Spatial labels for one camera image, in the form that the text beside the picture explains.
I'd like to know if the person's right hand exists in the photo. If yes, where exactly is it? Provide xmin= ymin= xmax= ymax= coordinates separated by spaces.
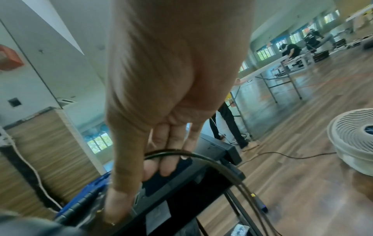
xmin=103 ymin=0 xmax=256 ymax=226

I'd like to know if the blue bin lid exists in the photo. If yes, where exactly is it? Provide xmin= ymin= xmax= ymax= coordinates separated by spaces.
xmin=55 ymin=171 xmax=113 ymax=222

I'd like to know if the red alarm box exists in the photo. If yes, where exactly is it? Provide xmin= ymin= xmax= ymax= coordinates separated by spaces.
xmin=0 ymin=45 xmax=26 ymax=71

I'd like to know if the white folding table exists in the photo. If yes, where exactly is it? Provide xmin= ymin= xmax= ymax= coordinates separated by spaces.
xmin=237 ymin=55 xmax=315 ymax=139

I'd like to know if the black glossy low table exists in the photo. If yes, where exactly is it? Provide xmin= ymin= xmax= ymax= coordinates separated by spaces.
xmin=78 ymin=133 xmax=257 ymax=236

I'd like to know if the crumpled white wrapper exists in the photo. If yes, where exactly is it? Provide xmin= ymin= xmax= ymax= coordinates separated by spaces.
xmin=233 ymin=224 xmax=250 ymax=236

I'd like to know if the white floor fan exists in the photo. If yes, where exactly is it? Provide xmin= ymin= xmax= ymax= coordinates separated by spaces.
xmin=326 ymin=108 xmax=373 ymax=177

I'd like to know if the black floor cable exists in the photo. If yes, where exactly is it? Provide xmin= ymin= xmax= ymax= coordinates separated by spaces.
xmin=241 ymin=150 xmax=337 ymax=166

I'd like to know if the white wall cable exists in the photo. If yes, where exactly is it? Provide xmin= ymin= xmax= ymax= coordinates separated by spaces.
xmin=0 ymin=129 xmax=63 ymax=213

